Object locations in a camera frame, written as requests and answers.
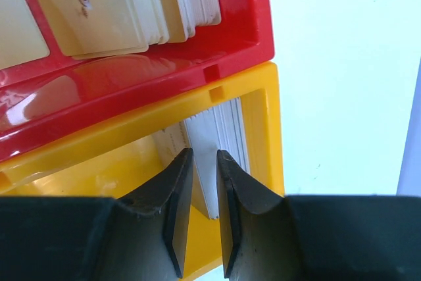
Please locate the orange plastic bin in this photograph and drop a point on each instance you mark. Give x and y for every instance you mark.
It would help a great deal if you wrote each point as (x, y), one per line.
(115, 156)

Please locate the red plastic bin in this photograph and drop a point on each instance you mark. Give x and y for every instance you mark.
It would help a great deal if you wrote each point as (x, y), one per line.
(108, 87)

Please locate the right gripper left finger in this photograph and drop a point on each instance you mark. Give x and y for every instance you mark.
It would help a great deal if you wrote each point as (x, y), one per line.
(140, 236)

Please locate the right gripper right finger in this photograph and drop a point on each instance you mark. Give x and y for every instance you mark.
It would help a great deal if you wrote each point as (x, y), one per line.
(313, 237)

